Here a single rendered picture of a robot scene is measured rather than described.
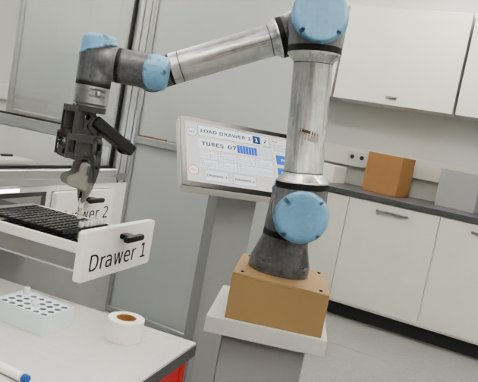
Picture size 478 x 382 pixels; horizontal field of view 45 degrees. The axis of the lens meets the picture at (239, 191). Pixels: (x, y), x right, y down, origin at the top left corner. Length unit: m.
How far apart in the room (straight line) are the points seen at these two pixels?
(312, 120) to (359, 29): 3.39
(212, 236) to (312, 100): 1.09
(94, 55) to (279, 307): 0.68
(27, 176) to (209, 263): 0.91
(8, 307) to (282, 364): 0.63
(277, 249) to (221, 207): 0.85
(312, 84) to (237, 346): 0.63
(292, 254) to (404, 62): 3.22
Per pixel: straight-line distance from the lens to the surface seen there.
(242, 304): 1.35
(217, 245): 2.24
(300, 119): 1.24
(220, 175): 2.11
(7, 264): 1.60
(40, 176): 1.61
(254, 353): 1.42
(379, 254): 4.10
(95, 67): 1.28
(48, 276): 1.75
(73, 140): 1.28
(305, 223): 1.23
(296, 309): 1.34
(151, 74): 1.26
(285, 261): 1.38
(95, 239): 1.26
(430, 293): 4.08
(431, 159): 4.73
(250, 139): 2.26
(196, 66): 1.38
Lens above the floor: 1.19
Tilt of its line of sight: 6 degrees down
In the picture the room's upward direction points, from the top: 10 degrees clockwise
